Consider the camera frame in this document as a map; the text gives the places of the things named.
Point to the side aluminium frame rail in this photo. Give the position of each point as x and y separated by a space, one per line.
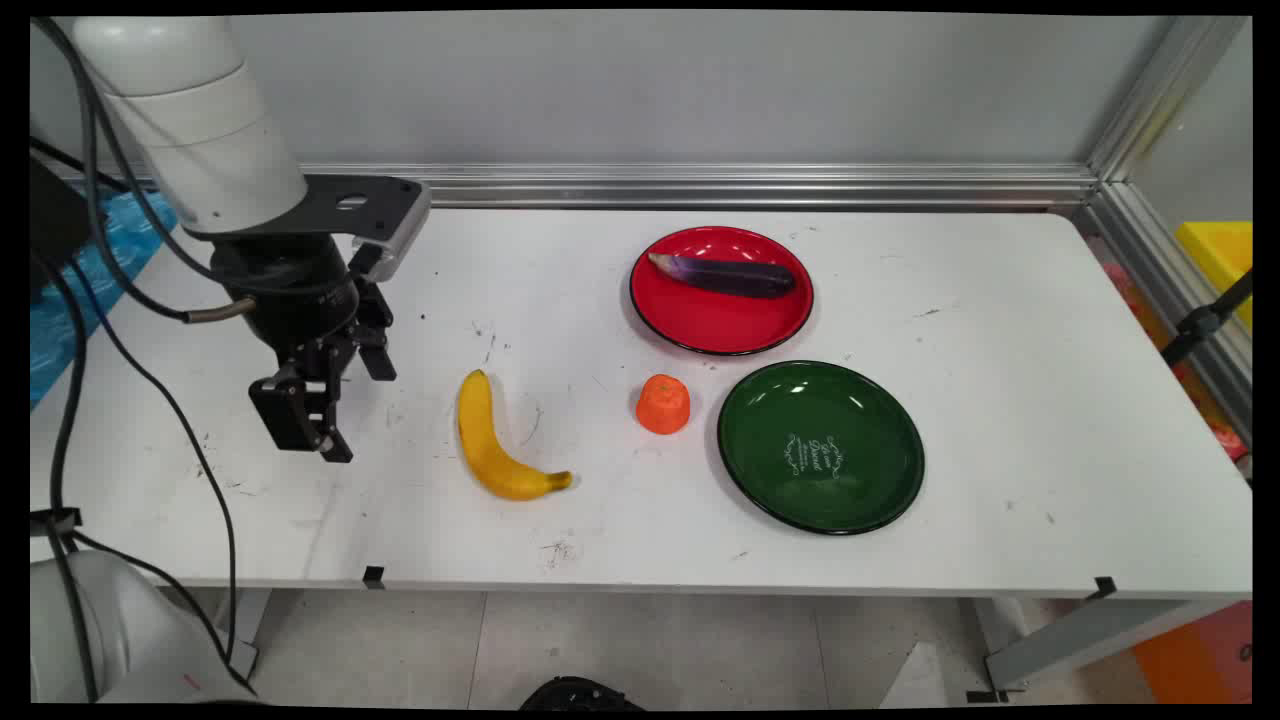
1160 270

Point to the red round plate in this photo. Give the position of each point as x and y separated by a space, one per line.
720 320

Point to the black object on floor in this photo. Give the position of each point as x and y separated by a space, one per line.
580 694

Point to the purple toy eggplant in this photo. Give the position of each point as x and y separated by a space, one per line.
730 275

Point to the orange box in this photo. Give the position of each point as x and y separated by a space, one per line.
1195 655

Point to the pink red bag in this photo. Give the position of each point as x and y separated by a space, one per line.
1225 435

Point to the green round plate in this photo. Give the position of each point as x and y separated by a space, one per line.
820 450

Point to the blue plastic bag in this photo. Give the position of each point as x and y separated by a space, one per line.
70 330

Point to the yellow plastic box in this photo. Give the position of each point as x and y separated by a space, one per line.
1220 255

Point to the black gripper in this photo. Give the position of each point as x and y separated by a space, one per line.
290 295

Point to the yellow toy banana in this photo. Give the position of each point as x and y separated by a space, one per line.
485 450

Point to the orange toy persimmon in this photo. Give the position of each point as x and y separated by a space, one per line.
663 405

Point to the black camera stand clamp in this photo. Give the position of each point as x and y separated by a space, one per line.
1200 325

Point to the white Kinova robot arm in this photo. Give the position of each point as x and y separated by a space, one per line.
200 150

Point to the grey table leg beam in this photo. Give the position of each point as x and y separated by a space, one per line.
1080 640

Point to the horizontal aluminium frame rail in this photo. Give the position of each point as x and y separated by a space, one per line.
700 185

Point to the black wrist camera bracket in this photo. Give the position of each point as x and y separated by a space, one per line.
375 205

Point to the black tape marker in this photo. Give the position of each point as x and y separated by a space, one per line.
1103 587
373 577

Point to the upright aluminium frame post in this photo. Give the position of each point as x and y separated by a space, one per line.
1150 100

